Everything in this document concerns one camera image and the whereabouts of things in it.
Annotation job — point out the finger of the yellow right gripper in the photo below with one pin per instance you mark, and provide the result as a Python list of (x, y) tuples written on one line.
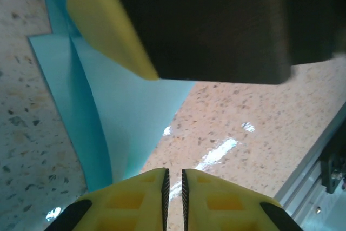
[(202, 25)]

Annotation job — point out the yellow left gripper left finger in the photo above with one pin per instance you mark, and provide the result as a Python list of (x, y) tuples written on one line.
[(129, 204)]

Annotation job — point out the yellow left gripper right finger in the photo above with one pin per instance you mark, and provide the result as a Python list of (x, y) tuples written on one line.
[(224, 204)]

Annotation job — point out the light blue paper sheet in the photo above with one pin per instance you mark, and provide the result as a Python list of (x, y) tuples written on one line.
[(121, 112)]

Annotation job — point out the aluminium mounting rail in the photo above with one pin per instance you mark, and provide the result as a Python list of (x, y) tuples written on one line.
[(302, 201)]

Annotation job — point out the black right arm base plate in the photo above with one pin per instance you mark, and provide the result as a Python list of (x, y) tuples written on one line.
[(331, 171)]

